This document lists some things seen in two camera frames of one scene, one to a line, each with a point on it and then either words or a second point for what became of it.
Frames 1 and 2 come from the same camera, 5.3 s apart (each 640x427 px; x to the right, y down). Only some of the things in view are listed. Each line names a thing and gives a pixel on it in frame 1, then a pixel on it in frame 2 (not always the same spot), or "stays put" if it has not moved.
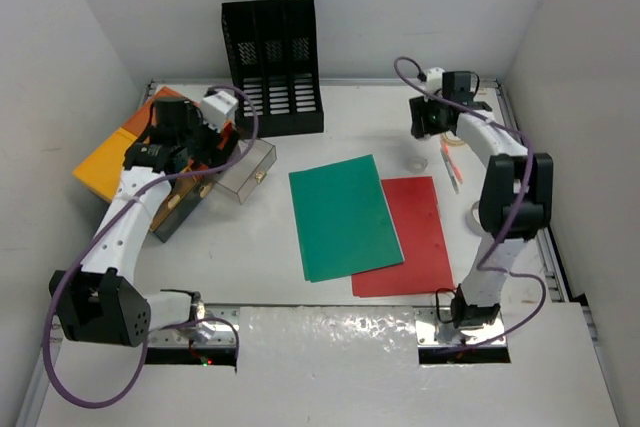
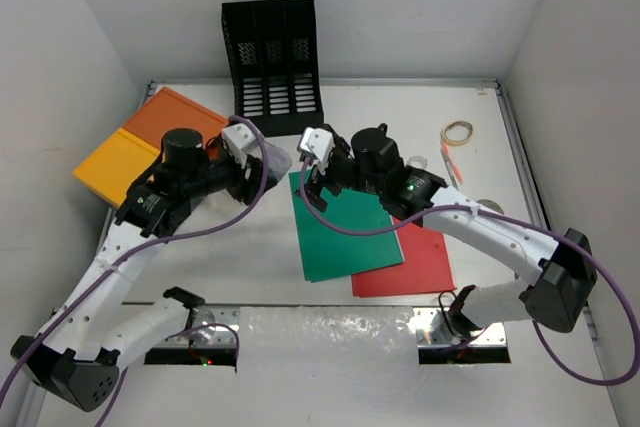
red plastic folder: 426,271 stays put
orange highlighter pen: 457,170 stays put
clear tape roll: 416,164 stays put
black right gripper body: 427,115 to 342,172
